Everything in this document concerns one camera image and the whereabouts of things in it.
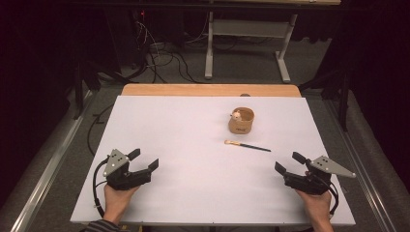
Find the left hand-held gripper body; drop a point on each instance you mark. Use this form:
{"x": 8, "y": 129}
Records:
{"x": 116, "y": 163}

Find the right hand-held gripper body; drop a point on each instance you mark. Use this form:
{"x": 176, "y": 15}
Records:
{"x": 311, "y": 182}

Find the black brush with wooden end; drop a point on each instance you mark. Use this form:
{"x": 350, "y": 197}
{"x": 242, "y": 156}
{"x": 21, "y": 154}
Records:
{"x": 248, "y": 146}

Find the brown round pen holder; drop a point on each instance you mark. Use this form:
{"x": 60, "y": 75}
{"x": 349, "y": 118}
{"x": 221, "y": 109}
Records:
{"x": 241, "y": 127}

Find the person's right hand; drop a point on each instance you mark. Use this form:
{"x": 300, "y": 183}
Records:
{"x": 317, "y": 206}

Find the person's left hand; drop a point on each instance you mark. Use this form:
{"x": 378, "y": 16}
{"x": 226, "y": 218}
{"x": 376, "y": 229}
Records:
{"x": 116, "y": 203}

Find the white board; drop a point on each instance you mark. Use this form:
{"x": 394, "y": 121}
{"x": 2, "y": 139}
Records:
{"x": 193, "y": 154}

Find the small white figurine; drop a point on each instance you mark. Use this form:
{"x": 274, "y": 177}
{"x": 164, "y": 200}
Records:
{"x": 236, "y": 115}

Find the black metal stand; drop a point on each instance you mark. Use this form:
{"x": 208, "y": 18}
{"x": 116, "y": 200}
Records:
{"x": 343, "y": 100}
{"x": 79, "y": 93}

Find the wooden table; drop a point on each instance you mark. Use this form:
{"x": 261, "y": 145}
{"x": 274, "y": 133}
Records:
{"x": 193, "y": 90}

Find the aluminium rail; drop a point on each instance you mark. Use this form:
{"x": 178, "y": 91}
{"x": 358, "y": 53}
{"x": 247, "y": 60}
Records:
{"x": 45, "y": 174}
{"x": 364, "y": 170}

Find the white metal desk frame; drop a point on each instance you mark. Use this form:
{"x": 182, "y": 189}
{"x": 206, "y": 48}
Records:
{"x": 248, "y": 28}

